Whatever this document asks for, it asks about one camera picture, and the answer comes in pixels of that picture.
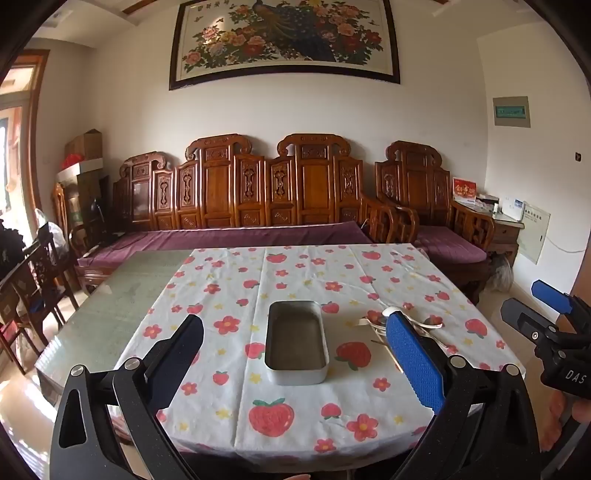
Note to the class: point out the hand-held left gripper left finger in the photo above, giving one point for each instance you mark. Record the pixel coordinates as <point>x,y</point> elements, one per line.
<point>180,364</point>

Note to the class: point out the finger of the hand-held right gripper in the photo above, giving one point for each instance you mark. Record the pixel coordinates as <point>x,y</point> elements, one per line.
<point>549,295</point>
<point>524,318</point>

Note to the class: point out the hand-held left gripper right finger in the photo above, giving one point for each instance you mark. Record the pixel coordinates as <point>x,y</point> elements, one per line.
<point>415,360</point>

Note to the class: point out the grey spoon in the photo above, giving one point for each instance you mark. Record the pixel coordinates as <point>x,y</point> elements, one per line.
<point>371,319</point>

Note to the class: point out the rectangular metal tin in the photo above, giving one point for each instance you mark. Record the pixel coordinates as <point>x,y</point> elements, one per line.
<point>295,376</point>

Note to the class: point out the pale wooden chopstick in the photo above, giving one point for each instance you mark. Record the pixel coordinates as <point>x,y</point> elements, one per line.
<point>392,357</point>

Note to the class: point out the white plastic spoon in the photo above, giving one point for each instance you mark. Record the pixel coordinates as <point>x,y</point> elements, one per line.
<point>425,324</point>

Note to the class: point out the brown wooden chopstick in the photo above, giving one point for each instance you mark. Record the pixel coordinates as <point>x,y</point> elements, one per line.
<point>381,342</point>

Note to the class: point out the grey fluffy duster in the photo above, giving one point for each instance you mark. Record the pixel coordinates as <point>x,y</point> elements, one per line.
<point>501,272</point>

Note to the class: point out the wooden side table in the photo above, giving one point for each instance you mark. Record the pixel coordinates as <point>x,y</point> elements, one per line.
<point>505,235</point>

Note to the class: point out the white device box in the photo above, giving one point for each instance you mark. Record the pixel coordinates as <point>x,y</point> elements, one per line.
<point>510,210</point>

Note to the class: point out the purple armchair cushion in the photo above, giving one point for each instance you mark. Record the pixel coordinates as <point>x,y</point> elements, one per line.
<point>452,244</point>

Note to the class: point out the purple sofa cushion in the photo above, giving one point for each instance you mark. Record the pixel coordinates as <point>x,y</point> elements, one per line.
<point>184,240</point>

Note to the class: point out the red card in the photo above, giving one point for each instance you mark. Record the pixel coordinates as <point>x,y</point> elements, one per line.
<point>464,190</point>

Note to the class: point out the strawberry print tablecloth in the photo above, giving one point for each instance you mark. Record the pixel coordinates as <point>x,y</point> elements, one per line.
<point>300,272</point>

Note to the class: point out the carved wooden armchair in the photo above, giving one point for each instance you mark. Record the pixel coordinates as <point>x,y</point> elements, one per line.
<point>418,184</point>

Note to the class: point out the dark cabinet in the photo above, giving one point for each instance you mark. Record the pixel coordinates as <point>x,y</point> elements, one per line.
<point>94,207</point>

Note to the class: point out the carved wooden sofa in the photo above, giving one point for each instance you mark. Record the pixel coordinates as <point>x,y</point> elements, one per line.
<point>217,184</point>

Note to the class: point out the white plastic bag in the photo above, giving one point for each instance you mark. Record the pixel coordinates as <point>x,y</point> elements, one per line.
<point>53,230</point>

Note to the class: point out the white flat box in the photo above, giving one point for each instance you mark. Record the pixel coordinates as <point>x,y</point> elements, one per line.
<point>78,170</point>

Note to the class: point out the cardboard box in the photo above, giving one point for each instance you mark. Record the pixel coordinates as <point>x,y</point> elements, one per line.
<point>85,144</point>

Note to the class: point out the framed peacock painting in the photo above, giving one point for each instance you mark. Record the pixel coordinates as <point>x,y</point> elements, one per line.
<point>277,41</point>

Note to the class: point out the white wall cabinet door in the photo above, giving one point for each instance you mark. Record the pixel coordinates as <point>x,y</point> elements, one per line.
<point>534,235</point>

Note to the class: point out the grey wall panel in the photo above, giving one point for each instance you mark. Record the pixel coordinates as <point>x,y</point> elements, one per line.
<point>511,112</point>

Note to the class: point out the wooden door frame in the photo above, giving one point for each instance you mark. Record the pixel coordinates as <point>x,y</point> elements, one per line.
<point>34,138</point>

